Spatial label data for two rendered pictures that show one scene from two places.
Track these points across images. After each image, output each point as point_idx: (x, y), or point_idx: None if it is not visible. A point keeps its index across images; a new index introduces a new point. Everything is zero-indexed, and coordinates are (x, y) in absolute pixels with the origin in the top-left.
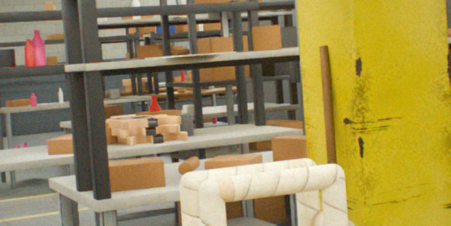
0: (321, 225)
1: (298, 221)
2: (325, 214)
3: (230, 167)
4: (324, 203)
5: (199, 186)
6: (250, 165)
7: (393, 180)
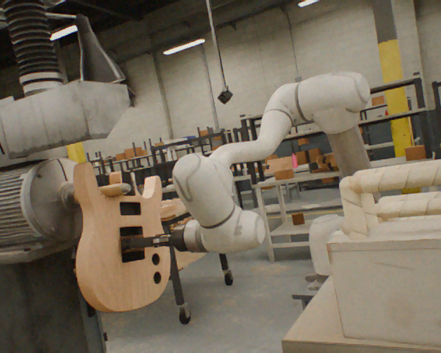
0: (365, 218)
1: (365, 225)
2: (374, 202)
3: (417, 167)
4: (372, 195)
5: None
6: (398, 169)
7: None
